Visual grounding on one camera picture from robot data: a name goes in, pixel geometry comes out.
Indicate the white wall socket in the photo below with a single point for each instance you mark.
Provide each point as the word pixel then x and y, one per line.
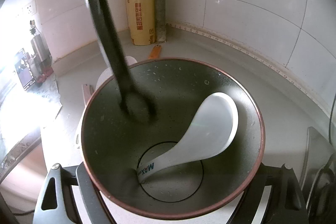
pixel 29 7

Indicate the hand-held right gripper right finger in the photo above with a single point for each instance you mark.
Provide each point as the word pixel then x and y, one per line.
pixel 273 176

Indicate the white printed soup spoon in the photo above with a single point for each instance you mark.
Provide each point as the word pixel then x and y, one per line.
pixel 210 121

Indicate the smartphone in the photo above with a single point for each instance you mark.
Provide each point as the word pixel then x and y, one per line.
pixel 25 71

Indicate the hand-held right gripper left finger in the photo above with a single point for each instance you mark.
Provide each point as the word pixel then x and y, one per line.
pixel 69 174

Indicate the white dotted rice paddle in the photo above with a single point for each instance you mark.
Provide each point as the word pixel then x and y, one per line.
pixel 103 78

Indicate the black ladle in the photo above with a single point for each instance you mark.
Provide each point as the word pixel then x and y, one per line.
pixel 105 16

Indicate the red cylindrical container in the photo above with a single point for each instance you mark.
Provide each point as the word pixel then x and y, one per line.
pixel 110 155

